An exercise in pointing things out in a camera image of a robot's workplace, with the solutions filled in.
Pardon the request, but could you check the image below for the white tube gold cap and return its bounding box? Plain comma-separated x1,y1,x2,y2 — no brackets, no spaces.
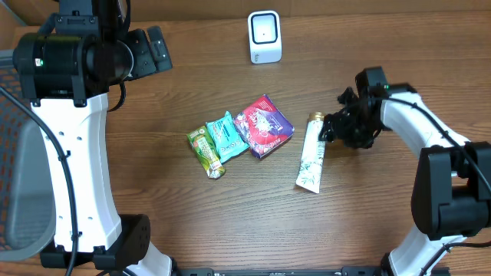
295,112,325,194

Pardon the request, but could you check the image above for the red purple snack package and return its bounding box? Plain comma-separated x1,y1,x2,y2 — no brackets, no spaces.
233,94,295,159

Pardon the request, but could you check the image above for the teal wet wipes pack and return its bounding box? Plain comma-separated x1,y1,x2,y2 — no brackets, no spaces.
206,111,249,163

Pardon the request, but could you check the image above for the green noodle snack pack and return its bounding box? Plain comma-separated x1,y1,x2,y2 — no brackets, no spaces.
187,126,226,179

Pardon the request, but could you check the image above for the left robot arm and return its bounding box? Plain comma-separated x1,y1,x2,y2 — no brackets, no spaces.
13,1,178,276

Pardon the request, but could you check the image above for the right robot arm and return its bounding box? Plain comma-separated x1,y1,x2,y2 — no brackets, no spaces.
318,67,490,275

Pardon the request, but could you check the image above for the white barcode scanner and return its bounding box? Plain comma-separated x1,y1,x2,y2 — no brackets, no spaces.
247,10,282,64

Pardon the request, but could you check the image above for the grey plastic basket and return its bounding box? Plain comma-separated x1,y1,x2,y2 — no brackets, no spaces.
0,49,57,262

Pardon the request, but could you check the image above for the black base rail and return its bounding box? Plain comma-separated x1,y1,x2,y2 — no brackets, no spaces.
168,265,450,276

